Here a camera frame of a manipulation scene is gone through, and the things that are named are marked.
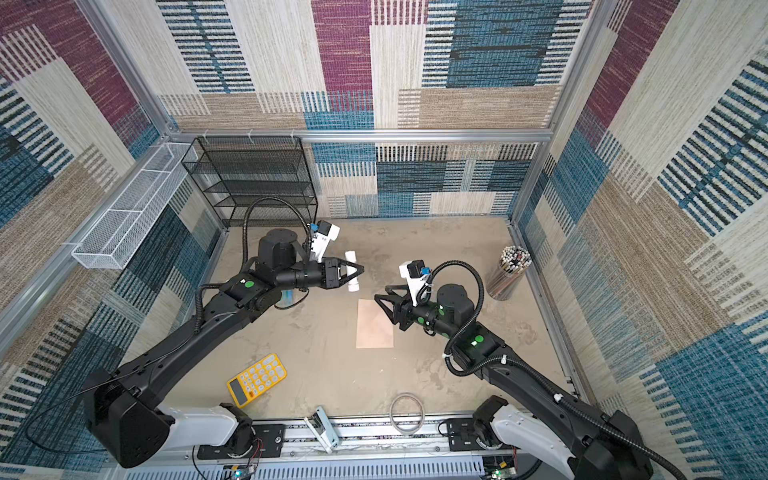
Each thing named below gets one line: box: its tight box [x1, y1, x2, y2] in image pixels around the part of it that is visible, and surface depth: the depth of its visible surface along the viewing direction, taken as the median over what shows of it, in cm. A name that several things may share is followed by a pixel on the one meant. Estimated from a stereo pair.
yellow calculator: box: [226, 353, 289, 408], surface depth 83 cm
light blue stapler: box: [304, 406, 340, 455], surface depth 74 cm
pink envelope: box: [356, 299, 394, 348], surface depth 93 cm
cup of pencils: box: [486, 245, 533, 301], surface depth 89 cm
